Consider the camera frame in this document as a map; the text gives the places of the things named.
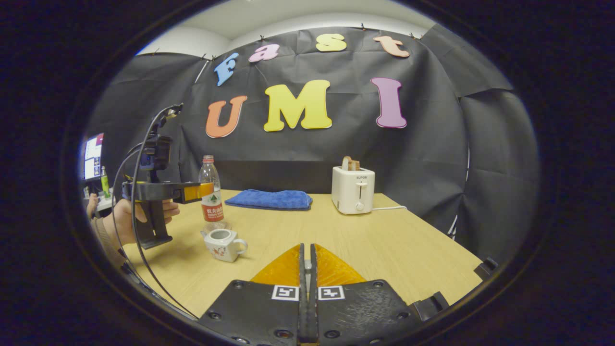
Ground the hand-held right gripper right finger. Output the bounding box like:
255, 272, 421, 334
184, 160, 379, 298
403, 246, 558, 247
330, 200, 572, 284
310, 243, 423, 346

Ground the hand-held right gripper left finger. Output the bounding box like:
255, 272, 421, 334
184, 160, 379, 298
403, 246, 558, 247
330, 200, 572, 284
198, 243, 308, 346

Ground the clear plastic water bottle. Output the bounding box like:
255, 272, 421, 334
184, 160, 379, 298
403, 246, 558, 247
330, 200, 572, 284
199, 155, 226, 232

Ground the white painted teacup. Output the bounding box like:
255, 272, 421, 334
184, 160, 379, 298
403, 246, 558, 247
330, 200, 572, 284
200, 229, 248, 262

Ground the computer monitor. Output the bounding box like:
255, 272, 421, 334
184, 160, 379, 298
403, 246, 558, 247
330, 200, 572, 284
83, 133, 104, 181

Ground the blue folded towel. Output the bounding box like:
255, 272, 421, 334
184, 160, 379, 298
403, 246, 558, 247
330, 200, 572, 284
224, 189, 313, 211

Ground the white toaster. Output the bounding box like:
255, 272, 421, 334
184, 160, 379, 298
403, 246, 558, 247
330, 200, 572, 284
331, 166, 376, 215

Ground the black backdrop cloth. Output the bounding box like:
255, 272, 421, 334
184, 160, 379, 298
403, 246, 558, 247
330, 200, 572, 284
84, 24, 541, 262

